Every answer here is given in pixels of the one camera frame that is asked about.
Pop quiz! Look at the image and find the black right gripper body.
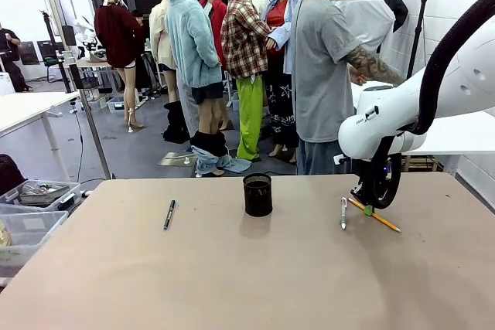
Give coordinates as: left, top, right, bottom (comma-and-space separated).
350, 172, 374, 208

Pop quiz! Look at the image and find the yellow pencil red eraser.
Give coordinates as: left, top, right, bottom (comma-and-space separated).
346, 197, 402, 233

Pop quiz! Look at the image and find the black marker blue cap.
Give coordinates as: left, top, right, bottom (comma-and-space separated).
162, 199, 177, 230

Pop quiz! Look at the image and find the tattooed right forearm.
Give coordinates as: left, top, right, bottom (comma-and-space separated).
345, 44, 406, 87

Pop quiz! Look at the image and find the black mesh pen holder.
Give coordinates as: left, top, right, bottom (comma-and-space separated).
242, 173, 274, 217

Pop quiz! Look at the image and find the person right hand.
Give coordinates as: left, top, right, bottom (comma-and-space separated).
349, 65, 369, 86

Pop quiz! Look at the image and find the wooden pallet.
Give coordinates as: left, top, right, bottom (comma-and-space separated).
401, 155, 444, 173

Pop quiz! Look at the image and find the person in grey t-shirt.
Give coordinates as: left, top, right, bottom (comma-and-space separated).
292, 0, 364, 175

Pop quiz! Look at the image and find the black tripod stand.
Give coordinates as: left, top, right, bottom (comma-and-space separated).
405, 0, 433, 80

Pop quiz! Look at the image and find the mannequin in blue shirt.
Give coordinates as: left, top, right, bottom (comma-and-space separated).
265, 0, 306, 163

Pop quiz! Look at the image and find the mannequin in plaid shirt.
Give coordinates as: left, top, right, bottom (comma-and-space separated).
220, 0, 274, 163

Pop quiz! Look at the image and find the mannequin in red hoodie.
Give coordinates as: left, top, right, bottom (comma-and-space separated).
199, 0, 229, 72

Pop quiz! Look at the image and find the mannequin in blue fleece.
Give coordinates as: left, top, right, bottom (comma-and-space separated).
164, 0, 252, 179

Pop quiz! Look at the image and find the mannequin in cream jacket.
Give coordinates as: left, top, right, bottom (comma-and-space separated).
148, 0, 190, 144

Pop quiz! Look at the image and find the grey storage crate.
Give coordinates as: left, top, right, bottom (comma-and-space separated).
106, 96, 128, 114

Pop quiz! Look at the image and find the grey metal pole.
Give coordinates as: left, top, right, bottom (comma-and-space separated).
38, 0, 114, 180

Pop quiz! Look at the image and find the mannequin in maroon sweater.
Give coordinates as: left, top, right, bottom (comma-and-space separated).
94, 0, 147, 134

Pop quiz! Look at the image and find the small white background robot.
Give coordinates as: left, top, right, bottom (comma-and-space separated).
73, 16, 97, 55

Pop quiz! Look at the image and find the clear bin with clutter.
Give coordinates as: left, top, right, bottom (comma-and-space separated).
0, 179, 82, 216

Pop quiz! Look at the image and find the black speaker on stand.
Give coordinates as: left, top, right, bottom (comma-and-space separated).
60, 24, 84, 94

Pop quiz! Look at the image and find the clear lidded plastic bin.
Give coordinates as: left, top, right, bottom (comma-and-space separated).
0, 209, 70, 269

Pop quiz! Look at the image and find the large white work table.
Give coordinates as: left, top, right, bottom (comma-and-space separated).
0, 91, 81, 184

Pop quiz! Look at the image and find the black bag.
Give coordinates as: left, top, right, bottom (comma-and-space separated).
0, 154, 27, 196

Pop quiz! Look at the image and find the person in black clothes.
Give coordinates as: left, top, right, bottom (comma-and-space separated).
0, 22, 32, 92

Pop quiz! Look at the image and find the black corrugated cable hose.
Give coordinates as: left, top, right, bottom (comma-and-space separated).
350, 0, 495, 210

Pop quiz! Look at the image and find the metal mannequin base plate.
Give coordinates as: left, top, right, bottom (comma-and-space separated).
157, 151, 198, 168

